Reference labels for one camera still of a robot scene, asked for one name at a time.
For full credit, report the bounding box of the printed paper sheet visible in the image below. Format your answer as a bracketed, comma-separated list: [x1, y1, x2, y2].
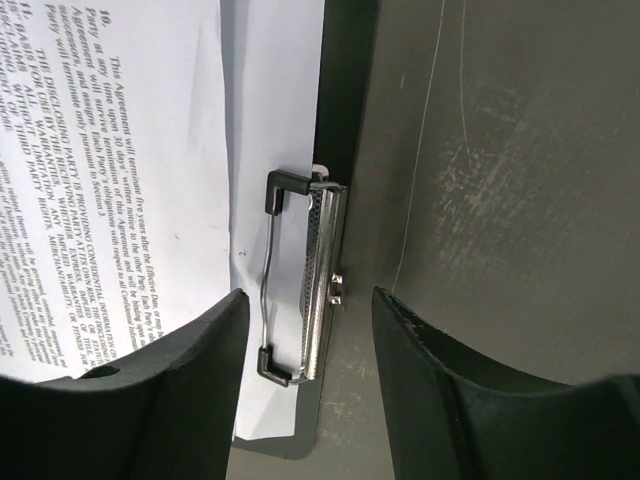
[1, 1, 324, 440]

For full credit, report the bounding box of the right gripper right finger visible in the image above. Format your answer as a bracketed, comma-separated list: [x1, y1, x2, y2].
[371, 287, 639, 479]

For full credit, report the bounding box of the black clipboard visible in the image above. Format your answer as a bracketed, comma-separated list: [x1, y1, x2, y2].
[221, 1, 378, 460]

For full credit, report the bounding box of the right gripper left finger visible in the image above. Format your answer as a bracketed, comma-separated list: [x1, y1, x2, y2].
[1, 289, 249, 479]

